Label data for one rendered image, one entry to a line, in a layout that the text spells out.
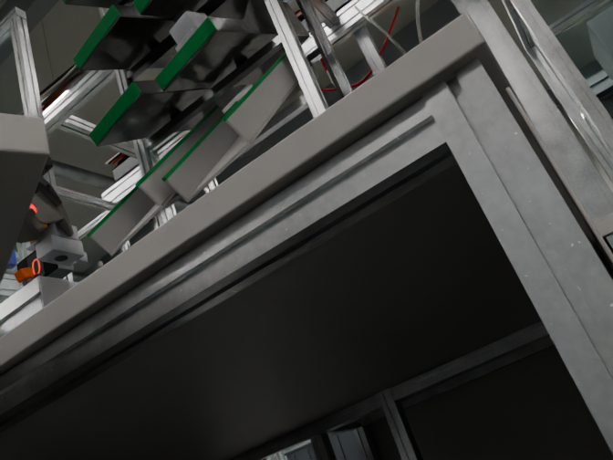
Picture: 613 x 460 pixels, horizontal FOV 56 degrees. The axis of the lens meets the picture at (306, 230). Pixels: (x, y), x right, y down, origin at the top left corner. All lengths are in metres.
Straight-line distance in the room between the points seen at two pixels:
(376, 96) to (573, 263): 0.18
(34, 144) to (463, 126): 0.27
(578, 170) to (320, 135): 1.38
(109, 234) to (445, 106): 0.57
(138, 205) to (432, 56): 0.60
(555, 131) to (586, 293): 1.46
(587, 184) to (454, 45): 1.35
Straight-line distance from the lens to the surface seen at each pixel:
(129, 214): 0.91
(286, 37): 0.92
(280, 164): 0.46
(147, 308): 0.55
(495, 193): 0.39
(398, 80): 0.44
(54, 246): 1.06
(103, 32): 1.03
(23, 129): 0.39
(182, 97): 0.98
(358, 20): 2.18
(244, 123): 0.71
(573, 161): 1.78
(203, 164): 0.83
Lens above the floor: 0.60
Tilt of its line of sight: 24 degrees up
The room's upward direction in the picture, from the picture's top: 21 degrees counter-clockwise
